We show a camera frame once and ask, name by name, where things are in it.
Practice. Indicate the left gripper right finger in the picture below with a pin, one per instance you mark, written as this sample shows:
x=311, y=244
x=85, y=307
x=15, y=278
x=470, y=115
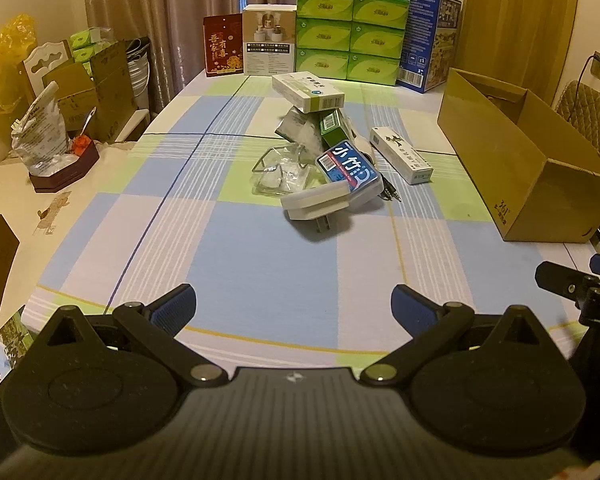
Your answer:
x=435, y=331

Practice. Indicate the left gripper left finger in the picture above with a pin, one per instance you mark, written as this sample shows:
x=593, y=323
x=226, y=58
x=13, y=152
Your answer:
x=152, y=328

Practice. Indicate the white box green plant print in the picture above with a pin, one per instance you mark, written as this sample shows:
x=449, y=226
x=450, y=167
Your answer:
x=401, y=155

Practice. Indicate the blue dental floss box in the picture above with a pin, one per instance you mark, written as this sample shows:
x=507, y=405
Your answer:
x=344, y=162

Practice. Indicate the clear plastic packaging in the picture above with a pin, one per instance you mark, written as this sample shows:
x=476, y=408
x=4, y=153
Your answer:
x=282, y=170

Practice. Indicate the green white medicine box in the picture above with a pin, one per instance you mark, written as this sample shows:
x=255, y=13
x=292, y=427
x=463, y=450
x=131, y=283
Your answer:
x=334, y=127

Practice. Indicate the silver foil bag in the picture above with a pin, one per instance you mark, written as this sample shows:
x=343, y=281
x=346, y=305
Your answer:
x=302, y=129

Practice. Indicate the white medicine box blue logo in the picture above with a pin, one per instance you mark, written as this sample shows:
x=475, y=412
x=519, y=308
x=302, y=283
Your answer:
x=307, y=92

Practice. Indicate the beige rice spoon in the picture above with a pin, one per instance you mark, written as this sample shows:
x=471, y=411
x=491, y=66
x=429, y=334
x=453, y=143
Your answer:
x=360, y=142

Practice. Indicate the brown cardboard box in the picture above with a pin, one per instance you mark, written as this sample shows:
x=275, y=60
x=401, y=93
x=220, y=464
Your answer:
x=538, y=177

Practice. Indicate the quilted chair back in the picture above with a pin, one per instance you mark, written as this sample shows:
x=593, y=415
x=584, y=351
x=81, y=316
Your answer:
x=580, y=105

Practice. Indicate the checked tablecloth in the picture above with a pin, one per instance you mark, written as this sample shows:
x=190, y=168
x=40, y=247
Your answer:
x=272, y=292

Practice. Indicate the dark wooden tray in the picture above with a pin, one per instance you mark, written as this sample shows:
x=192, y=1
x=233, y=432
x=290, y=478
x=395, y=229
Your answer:
x=68, y=175

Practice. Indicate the crumpled foil bag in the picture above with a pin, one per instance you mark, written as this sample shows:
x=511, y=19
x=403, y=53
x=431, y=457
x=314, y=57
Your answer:
x=40, y=138

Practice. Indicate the brown cardboard boxes pile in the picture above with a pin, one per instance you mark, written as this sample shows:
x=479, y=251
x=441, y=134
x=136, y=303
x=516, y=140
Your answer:
x=108, y=92

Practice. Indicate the wooden door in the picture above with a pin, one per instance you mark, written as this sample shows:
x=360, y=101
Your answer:
x=523, y=42

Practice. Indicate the yellow plastic bag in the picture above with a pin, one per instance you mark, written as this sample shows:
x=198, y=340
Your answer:
x=17, y=40

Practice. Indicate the red gift box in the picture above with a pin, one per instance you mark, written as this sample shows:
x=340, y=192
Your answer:
x=223, y=44

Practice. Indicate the blue milk carton box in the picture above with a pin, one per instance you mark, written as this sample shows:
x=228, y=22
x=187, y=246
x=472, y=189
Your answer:
x=429, y=43

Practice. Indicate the green tissue box stack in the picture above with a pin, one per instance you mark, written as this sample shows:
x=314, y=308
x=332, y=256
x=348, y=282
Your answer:
x=354, y=40

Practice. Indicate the white humidifier box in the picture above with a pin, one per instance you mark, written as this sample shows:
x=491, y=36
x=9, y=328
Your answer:
x=269, y=39

